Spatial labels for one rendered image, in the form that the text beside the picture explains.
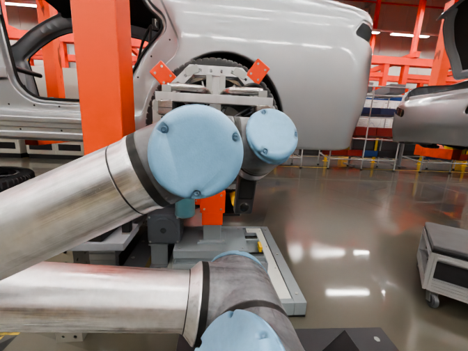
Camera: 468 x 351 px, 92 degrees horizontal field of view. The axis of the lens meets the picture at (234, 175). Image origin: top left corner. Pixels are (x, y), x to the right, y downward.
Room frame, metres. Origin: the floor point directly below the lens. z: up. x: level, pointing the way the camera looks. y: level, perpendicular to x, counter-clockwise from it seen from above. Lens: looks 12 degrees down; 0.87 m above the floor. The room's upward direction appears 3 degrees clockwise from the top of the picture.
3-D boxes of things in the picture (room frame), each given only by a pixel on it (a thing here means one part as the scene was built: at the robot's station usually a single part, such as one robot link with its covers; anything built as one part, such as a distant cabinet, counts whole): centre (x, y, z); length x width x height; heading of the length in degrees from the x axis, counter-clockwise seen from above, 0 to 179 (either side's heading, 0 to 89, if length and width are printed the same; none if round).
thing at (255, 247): (1.24, 0.06, 0.13); 0.50 x 0.36 x 0.10; 95
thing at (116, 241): (0.80, 0.60, 0.44); 0.43 x 0.17 x 0.03; 95
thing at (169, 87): (0.94, 0.19, 1.03); 0.19 x 0.18 x 0.11; 5
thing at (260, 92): (0.95, -0.01, 1.03); 0.19 x 0.18 x 0.11; 5
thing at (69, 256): (0.79, 0.63, 0.21); 0.10 x 0.10 x 0.42; 5
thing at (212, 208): (1.11, 0.10, 0.48); 0.16 x 0.12 x 0.17; 5
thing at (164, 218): (1.31, 0.38, 0.26); 0.42 x 0.18 x 0.35; 5
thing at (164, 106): (0.85, 0.25, 0.93); 0.09 x 0.05 x 0.05; 5
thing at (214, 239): (1.24, 0.11, 0.32); 0.40 x 0.30 x 0.28; 95
